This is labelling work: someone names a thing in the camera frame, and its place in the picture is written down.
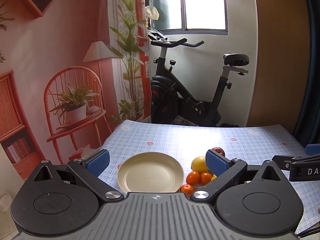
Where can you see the blue checked tablecloth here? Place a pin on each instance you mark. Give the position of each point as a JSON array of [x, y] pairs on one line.
[[175, 137]]

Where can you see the orange tangerine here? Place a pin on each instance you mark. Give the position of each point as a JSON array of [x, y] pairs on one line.
[[193, 178], [205, 178], [187, 189]]

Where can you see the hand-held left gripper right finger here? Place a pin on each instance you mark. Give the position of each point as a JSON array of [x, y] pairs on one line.
[[216, 163]]

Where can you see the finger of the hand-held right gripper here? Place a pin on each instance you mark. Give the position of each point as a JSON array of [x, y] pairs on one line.
[[285, 159], [313, 149]]

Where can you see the white cloth cap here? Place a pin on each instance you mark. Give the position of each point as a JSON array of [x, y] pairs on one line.
[[152, 12]]

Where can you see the window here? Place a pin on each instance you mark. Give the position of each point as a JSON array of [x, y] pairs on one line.
[[205, 5]]

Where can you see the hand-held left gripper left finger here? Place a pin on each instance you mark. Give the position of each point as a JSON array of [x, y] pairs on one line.
[[98, 163]]

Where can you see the wall poster with furniture print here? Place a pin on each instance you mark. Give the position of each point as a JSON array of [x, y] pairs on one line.
[[50, 42]]

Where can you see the small round yellow lemon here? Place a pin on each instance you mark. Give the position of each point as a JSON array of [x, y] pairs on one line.
[[213, 178]]

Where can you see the cream round plate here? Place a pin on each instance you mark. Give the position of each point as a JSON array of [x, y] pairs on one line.
[[150, 172]]

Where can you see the large yellow lemon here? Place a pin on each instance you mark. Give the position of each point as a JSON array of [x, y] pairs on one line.
[[198, 163]]

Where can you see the wooden door panel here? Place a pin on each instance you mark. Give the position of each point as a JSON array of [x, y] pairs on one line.
[[280, 55]]

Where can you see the black exercise bike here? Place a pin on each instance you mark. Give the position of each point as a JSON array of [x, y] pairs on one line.
[[175, 92]]

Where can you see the dark blue curtain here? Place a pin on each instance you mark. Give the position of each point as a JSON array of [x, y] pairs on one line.
[[315, 80]]

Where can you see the red apple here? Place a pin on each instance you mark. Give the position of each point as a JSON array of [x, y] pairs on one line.
[[220, 151]]

